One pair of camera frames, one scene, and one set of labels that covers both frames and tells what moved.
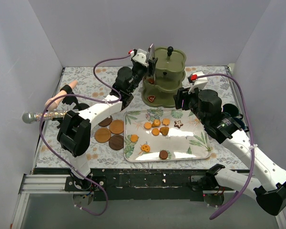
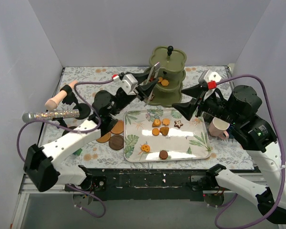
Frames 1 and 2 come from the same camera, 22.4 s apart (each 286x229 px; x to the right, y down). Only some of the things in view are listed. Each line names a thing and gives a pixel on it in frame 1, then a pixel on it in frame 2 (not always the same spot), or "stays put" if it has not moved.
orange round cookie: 134,138 -> 164,82
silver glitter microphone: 32,117 stays put
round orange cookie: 155,131 stays put
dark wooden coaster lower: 116,142 stays put
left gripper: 151,65 -> 138,89
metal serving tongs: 151,55 -> 152,73
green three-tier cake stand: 158,89 stays put
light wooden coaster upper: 116,126 stays put
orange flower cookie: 166,121 stays put
